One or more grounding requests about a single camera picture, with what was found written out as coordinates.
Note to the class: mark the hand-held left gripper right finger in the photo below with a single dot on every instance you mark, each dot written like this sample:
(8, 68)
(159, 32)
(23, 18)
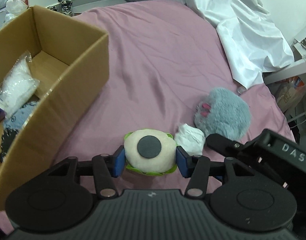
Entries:
(183, 161)

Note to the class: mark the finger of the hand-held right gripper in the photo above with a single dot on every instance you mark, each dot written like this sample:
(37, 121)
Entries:
(223, 143)

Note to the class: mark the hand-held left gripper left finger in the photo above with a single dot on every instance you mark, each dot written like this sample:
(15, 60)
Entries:
(118, 161)

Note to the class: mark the cream plush with dark circle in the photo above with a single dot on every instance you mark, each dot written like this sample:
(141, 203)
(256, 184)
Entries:
(143, 161)

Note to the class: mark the white wad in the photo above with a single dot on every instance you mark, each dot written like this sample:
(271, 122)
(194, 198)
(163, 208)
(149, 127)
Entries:
(190, 136)

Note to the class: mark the grey-blue fluffy plush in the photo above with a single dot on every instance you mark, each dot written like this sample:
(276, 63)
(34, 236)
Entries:
(225, 112)

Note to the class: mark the brown cardboard box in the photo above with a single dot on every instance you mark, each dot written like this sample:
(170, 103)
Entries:
(68, 92)

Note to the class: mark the blue fuzzy cloth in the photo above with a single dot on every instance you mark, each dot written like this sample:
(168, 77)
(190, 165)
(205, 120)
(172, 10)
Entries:
(15, 122)

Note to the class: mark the clear plastic bag white filling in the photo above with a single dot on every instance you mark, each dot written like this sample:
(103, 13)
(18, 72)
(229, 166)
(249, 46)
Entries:
(15, 82)

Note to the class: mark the cardboard sheet under desk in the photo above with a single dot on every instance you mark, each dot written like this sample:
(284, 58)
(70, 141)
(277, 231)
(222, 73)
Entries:
(288, 97)

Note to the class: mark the white desk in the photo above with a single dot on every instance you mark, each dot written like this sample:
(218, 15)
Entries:
(285, 71)

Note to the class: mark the pink bed sheet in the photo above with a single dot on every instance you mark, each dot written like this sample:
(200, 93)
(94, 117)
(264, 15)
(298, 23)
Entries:
(155, 55)

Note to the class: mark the white draped sheet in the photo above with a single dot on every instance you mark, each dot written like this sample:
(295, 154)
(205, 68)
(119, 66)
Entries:
(238, 30)

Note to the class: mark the black white sneaker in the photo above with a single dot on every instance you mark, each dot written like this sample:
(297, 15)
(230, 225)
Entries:
(67, 7)

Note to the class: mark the white plastic bag red contents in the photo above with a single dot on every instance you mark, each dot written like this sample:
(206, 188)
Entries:
(16, 2)

